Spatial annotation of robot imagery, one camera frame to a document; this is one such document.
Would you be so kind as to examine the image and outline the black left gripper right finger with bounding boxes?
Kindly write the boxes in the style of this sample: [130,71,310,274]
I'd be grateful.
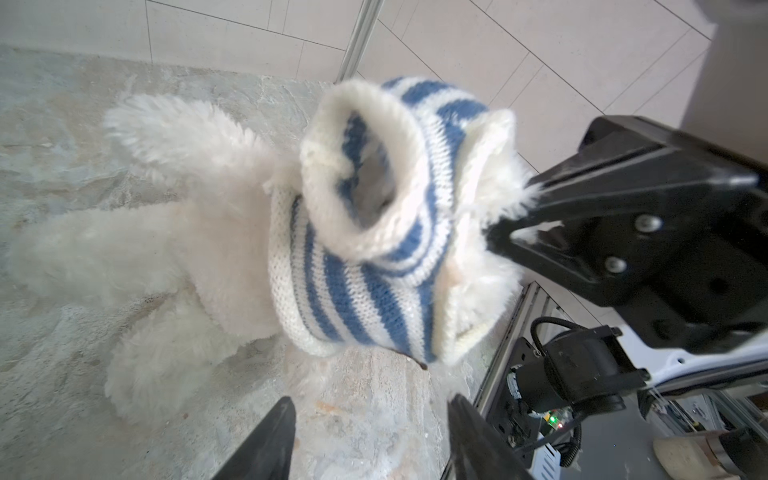
[447,394,533,480]

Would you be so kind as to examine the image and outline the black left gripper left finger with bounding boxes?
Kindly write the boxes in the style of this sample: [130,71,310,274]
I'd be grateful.
[212,396,297,480]

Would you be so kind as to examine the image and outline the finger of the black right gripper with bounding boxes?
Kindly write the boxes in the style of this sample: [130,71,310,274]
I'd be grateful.
[486,115,767,354]

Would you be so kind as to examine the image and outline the white fluffy teddy bear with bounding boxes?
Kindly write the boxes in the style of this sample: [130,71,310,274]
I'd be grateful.
[8,95,540,422]

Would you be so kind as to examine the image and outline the blue white striped knit sweater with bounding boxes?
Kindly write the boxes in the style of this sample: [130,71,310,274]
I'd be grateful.
[268,77,529,365]

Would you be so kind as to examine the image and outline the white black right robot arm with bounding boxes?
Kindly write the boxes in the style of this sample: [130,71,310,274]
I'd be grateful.
[486,1,767,392]

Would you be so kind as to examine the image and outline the right circuit board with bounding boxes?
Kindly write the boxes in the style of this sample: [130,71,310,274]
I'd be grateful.
[506,370,582,479]

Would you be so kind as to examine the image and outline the aluminium front mounting rail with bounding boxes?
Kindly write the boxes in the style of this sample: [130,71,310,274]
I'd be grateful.
[442,282,558,479]

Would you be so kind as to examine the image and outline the right aluminium corner post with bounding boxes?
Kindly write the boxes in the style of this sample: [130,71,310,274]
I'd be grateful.
[334,0,385,84]

